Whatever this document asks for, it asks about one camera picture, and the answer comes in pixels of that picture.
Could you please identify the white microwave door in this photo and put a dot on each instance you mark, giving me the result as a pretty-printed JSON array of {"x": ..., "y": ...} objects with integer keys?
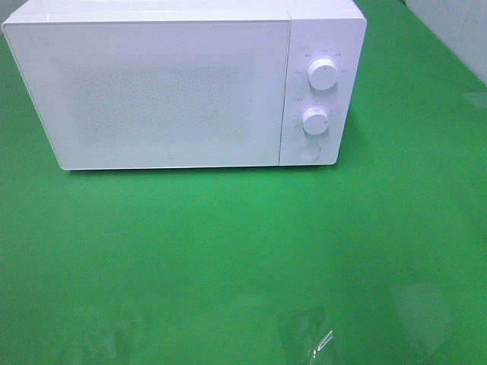
[{"x": 140, "y": 95}]

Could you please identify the white microwave oven body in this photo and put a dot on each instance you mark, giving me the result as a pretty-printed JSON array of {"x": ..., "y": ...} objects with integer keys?
[{"x": 334, "y": 29}]

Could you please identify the white microwave knob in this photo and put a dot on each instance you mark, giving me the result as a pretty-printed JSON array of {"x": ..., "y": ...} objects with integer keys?
[
  {"x": 323, "y": 73},
  {"x": 315, "y": 121}
]

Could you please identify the round white door button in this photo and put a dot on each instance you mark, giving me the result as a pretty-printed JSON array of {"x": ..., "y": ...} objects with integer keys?
[{"x": 309, "y": 152}]

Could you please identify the clear tape patch on table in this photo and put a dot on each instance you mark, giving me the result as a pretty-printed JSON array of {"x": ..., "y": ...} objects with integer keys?
[{"x": 307, "y": 337}]

